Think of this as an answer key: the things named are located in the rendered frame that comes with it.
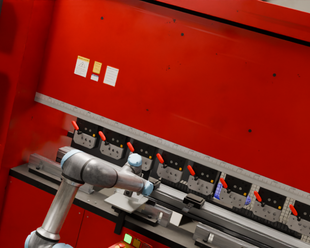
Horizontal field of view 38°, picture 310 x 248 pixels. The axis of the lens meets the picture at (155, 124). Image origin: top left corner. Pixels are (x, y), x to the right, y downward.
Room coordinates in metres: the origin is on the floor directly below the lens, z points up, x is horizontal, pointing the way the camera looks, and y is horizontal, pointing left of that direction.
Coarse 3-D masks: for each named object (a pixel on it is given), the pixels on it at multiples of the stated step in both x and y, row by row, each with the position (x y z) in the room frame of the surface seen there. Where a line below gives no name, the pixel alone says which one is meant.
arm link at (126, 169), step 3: (126, 165) 2.33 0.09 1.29; (123, 168) 2.31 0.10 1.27; (126, 168) 2.31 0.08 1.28; (129, 168) 2.31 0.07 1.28; (132, 168) 2.32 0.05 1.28; (120, 171) 2.30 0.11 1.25; (123, 171) 2.29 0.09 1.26; (126, 171) 2.30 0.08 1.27; (129, 171) 2.30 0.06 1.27; (132, 171) 2.31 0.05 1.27; (129, 174) 2.27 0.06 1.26; (132, 174) 2.28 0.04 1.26
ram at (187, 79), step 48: (96, 0) 2.83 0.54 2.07; (48, 48) 2.91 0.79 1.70; (96, 48) 2.81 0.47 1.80; (144, 48) 2.71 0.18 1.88; (192, 48) 2.62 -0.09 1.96; (240, 48) 2.54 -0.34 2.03; (288, 48) 2.46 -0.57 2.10; (96, 96) 2.78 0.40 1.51; (144, 96) 2.69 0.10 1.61; (192, 96) 2.60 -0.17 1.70; (240, 96) 2.52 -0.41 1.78; (288, 96) 2.44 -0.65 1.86; (192, 144) 2.57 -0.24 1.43; (240, 144) 2.49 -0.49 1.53; (288, 144) 2.41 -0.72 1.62; (288, 192) 2.39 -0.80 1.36
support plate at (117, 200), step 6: (120, 192) 2.63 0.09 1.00; (108, 198) 2.50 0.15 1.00; (114, 198) 2.52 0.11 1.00; (120, 198) 2.54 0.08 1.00; (126, 198) 2.57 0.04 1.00; (144, 198) 2.64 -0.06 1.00; (114, 204) 2.44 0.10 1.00; (120, 204) 2.46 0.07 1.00; (126, 204) 2.48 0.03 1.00; (132, 204) 2.51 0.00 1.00; (138, 204) 2.53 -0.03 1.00; (126, 210) 2.41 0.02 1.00; (132, 210) 2.43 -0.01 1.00
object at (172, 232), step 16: (16, 176) 2.80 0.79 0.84; (32, 176) 2.80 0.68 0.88; (80, 192) 2.75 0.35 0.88; (96, 192) 2.82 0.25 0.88; (96, 208) 2.61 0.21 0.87; (128, 224) 2.53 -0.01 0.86; (144, 224) 2.55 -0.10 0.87; (160, 240) 2.47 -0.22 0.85; (176, 240) 2.46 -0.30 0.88; (192, 240) 2.52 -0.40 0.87
